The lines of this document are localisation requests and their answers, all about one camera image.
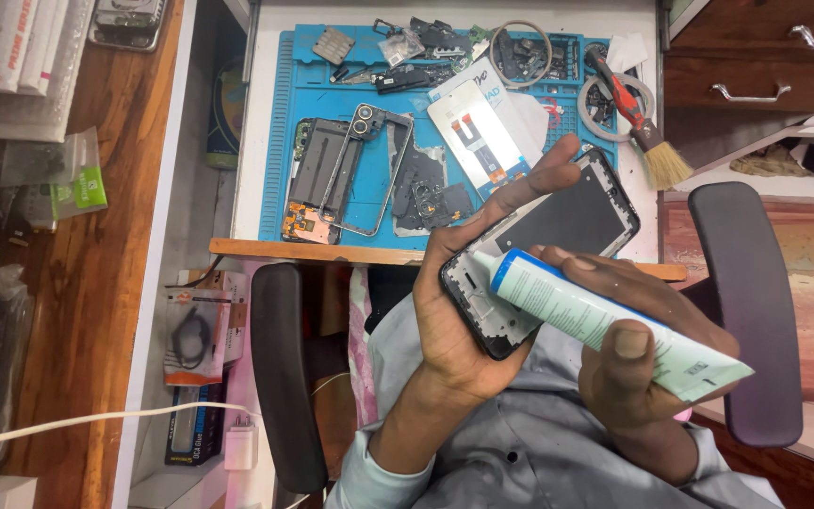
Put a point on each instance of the person's right hand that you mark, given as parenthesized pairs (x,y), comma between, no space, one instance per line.
(626,389)

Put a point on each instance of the person's left hand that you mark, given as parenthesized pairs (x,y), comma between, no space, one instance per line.
(449,332)

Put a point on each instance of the white blue-capped glue tube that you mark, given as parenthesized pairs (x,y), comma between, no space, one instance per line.
(591,311)

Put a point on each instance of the black phone frame housing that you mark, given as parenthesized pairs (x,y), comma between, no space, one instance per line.
(569,219)

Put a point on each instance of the pink cloth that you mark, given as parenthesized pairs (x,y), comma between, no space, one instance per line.
(361,353)

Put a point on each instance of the person's grey shirt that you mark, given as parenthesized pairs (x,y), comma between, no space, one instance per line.
(534,438)

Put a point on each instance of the black phone shield plate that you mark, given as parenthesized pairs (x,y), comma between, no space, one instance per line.
(425,191)

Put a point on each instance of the black chair armrest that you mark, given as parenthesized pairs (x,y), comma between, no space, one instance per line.
(746,304)
(283,367)

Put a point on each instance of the white phone display panel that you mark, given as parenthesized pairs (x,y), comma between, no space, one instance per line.
(474,127)

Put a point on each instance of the grey phone chassis with board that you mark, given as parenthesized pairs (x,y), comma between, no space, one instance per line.
(311,169)

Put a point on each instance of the white display packaging sheet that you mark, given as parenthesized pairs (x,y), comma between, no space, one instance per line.
(527,113)

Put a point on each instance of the white charger plug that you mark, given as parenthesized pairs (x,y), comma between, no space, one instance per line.
(241,445)

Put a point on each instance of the heap of black phone parts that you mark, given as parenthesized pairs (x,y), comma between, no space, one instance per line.
(407,76)

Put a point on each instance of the blue silicone repair mat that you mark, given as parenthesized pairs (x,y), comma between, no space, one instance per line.
(322,99)

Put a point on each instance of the wide white tape roll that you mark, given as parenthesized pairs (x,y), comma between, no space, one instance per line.
(644,117)

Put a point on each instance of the metal tweezers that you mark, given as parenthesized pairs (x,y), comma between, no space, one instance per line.
(350,75)

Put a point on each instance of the black glue remover box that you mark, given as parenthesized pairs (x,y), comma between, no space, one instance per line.
(191,431)

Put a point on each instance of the thin tape roll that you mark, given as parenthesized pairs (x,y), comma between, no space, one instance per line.
(492,53)

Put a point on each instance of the small clear plastic bag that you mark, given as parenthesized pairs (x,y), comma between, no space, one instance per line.
(400,48)

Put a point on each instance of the grey metal mesh part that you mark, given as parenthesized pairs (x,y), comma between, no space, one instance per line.
(333,46)

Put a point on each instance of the dark blue cylindrical can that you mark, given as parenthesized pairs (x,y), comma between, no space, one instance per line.
(227,113)

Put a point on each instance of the white crumpled paper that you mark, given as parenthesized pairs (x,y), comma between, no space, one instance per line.
(626,51)

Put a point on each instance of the wooden drawer cabinet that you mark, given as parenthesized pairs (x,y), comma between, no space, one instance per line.
(753,63)

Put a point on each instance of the green labelled packet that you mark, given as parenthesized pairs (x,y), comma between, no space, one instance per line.
(82,192)

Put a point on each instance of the phone in clear case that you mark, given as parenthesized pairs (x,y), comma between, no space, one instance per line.
(128,21)

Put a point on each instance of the white box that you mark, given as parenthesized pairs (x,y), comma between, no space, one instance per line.
(4,493)

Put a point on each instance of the stack of white mailer packets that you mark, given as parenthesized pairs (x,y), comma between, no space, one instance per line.
(11,56)

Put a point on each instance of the grey phone frame with cameras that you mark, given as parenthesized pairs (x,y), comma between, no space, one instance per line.
(364,120)

